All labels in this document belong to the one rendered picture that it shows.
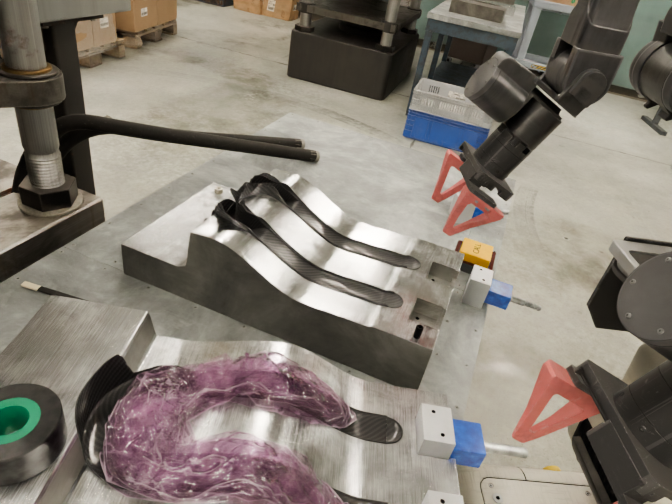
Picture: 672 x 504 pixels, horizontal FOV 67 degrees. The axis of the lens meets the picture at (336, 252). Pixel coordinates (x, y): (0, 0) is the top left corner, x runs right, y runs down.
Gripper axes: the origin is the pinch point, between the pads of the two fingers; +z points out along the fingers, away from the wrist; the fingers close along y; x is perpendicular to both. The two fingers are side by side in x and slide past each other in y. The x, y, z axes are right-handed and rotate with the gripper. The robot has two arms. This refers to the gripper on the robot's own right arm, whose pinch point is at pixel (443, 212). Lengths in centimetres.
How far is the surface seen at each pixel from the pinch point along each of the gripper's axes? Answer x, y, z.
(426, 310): 5.0, 8.3, 11.3
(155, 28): -114, -446, 156
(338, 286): -7.2, 5.8, 16.8
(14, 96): -62, -16, 30
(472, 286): 16.3, -3.6, 9.2
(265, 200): -21.1, -7.1, 17.7
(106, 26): -133, -363, 148
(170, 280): -27.7, 2.7, 33.1
